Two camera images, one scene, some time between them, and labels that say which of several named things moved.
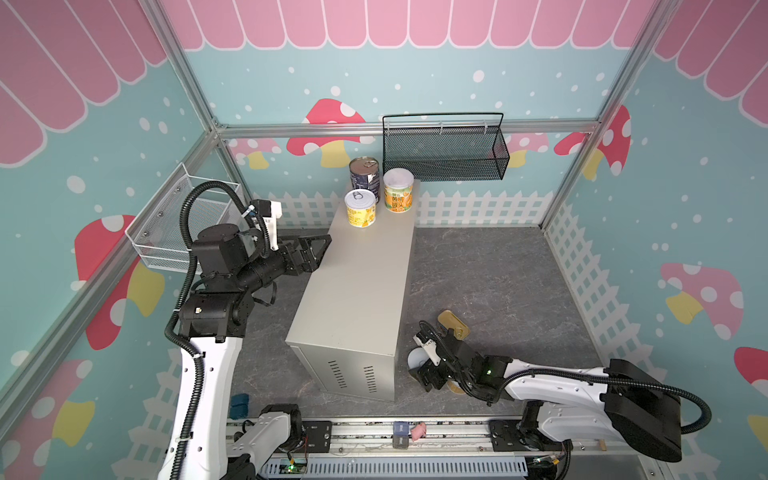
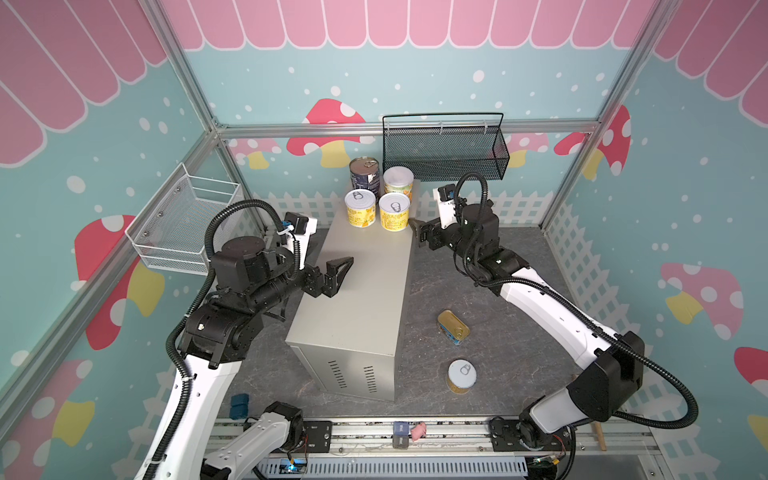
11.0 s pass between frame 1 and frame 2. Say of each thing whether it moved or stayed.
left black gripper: moved
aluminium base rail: stayed
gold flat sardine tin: stayed
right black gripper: moved
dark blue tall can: stayed
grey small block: stayed
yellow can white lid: stayed
